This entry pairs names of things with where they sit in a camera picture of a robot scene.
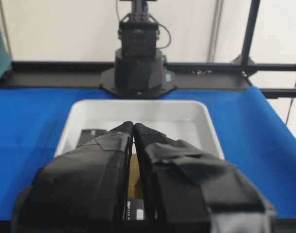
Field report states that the grey Dynamixel box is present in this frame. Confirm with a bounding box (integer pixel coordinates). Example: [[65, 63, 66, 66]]
[[124, 199, 145, 221]]

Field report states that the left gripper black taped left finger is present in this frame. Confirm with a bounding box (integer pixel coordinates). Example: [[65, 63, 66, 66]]
[[11, 121, 134, 233]]

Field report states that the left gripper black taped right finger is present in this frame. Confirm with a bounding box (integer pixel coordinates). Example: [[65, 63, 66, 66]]
[[134, 123, 276, 233]]

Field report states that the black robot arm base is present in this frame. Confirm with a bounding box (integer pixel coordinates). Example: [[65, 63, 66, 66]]
[[100, 0, 176, 99]]

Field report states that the white plastic tray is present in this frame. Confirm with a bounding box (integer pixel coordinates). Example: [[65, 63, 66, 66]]
[[54, 100, 224, 159]]

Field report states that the black box in tray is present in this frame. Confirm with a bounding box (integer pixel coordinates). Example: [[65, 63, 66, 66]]
[[76, 129, 107, 147]]

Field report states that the brown cardboard box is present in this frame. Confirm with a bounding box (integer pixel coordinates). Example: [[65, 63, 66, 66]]
[[128, 154, 143, 199]]

